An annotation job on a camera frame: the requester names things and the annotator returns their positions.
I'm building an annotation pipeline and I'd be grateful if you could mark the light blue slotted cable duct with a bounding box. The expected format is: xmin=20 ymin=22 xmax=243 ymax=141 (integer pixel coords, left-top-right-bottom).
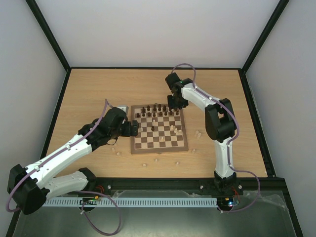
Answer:
xmin=43 ymin=197 xmax=218 ymax=208

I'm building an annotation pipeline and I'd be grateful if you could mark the wooden chess board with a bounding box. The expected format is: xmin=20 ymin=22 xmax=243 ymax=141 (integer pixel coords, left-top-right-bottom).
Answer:
xmin=131 ymin=103 xmax=188 ymax=155

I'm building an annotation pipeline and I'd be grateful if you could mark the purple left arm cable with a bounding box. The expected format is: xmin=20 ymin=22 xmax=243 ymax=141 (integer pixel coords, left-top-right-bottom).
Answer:
xmin=5 ymin=98 xmax=123 ymax=235

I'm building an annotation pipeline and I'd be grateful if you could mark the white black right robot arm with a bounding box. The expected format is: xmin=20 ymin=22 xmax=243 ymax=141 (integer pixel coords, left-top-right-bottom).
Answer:
xmin=165 ymin=74 xmax=238 ymax=194

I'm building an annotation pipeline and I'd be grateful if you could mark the black front mounting rail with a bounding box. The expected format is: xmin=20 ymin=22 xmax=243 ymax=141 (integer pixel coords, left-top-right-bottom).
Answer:
xmin=24 ymin=176 xmax=287 ymax=197

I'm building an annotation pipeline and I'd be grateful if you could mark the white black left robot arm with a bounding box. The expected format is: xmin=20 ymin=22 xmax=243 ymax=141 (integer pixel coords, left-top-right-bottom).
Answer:
xmin=7 ymin=106 xmax=139 ymax=215

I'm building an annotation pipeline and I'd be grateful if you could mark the black left frame post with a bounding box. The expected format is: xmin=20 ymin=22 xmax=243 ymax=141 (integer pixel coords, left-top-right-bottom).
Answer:
xmin=26 ymin=0 xmax=71 ymax=72

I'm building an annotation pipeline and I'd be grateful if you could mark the black frame post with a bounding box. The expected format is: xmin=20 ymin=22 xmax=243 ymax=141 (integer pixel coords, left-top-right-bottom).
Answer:
xmin=242 ymin=0 xmax=290 ymax=72
xmin=26 ymin=0 xmax=71 ymax=72

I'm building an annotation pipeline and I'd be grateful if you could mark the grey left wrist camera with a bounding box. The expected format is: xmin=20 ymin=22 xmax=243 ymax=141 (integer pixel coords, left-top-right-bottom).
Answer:
xmin=117 ymin=105 xmax=129 ymax=114

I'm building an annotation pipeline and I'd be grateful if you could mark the black right frame post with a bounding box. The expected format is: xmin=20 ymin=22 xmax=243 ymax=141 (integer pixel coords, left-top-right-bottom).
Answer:
xmin=242 ymin=0 xmax=290 ymax=72

